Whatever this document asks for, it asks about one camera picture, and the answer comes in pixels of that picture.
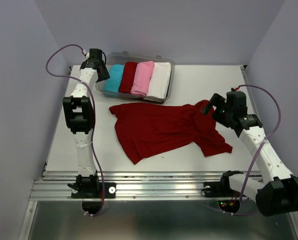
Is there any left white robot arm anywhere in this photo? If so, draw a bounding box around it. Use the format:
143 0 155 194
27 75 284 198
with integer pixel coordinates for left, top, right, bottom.
62 48 109 198

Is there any rolled white t shirt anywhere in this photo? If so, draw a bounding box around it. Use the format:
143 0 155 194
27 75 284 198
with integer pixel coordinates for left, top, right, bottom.
147 62 172 99

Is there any rolled dark red t shirt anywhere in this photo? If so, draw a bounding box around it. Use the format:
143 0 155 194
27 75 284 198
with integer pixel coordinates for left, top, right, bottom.
118 61 138 94

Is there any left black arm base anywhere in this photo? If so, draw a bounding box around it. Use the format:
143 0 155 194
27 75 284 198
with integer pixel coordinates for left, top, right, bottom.
67 175 117 199

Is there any rolled cyan t shirt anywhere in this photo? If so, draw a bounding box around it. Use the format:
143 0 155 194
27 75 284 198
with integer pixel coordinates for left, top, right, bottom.
103 64 125 92

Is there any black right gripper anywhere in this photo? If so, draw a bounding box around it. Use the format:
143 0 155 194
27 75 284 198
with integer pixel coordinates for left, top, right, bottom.
201 92 233 127

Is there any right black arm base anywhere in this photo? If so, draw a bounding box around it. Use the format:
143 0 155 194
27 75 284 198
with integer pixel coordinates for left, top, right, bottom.
201 170 243 198

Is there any clear plastic storage bin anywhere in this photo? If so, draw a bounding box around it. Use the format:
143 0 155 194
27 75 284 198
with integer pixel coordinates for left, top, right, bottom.
95 52 175 104

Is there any rolled pink t shirt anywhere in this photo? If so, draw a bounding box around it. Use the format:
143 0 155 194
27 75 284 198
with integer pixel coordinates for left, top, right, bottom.
130 61 155 96

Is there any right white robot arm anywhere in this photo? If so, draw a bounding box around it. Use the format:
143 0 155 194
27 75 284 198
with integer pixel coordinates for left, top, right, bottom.
201 89 298 217

